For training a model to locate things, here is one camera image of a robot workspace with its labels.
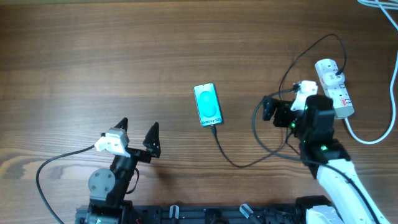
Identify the white power strip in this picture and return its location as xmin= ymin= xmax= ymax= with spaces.
xmin=315 ymin=58 xmax=354 ymax=119

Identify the white cables top right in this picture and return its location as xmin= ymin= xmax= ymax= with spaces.
xmin=357 ymin=0 xmax=398 ymax=30

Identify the white power strip cord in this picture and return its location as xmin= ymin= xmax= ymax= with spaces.
xmin=343 ymin=49 xmax=398 ymax=145

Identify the black mounting rail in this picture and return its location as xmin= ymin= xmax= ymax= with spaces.
xmin=125 ymin=203 xmax=306 ymax=224

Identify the blue Galaxy smartphone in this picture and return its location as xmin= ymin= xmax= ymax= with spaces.
xmin=193 ymin=83 xmax=223 ymax=127

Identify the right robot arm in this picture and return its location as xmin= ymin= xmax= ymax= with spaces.
xmin=259 ymin=95 xmax=388 ymax=223

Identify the white USB charger plug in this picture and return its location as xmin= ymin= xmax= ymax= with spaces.
xmin=320 ymin=71 xmax=345 ymax=89

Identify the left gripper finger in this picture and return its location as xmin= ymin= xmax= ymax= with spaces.
xmin=114 ymin=117 xmax=128 ymax=132
xmin=142 ymin=122 xmax=161 ymax=158

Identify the black charging cable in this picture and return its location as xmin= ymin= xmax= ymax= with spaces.
xmin=209 ymin=33 xmax=348 ymax=169

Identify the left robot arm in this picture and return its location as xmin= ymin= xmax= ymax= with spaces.
xmin=75 ymin=118 xmax=161 ymax=224

